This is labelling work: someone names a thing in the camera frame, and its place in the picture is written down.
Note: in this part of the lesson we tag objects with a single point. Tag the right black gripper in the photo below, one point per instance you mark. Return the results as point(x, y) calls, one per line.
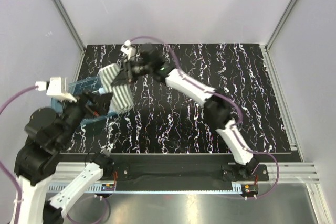
point(126, 76)

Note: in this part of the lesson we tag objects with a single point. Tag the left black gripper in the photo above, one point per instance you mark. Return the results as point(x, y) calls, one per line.
point(101, 103)

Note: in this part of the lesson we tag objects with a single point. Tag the green white striped towel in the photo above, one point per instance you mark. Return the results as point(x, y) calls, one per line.
point(122, 100)

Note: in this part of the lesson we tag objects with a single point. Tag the light blue towel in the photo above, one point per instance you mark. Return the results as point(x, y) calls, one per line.
point(102, 91)

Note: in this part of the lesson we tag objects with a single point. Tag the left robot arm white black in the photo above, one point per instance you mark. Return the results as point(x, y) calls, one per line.
point(48, 133)

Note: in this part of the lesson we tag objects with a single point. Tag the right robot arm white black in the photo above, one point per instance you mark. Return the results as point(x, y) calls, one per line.
point(221, 114)

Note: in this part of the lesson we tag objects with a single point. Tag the blue transparent plastic container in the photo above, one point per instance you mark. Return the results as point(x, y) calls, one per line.
point(89, 87)

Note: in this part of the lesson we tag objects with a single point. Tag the left electronics board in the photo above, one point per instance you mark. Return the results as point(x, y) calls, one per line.
point(108, 187)

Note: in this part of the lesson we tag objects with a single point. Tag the electronics board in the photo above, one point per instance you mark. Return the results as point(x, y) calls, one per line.
point(251, 189)
point(108, 187)

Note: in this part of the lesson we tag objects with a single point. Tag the right electronics board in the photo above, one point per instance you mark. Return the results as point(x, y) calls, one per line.
point(251, 189)

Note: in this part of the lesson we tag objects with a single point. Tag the aluminium frame rail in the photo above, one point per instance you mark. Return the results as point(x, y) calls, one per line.
point(286, 173)

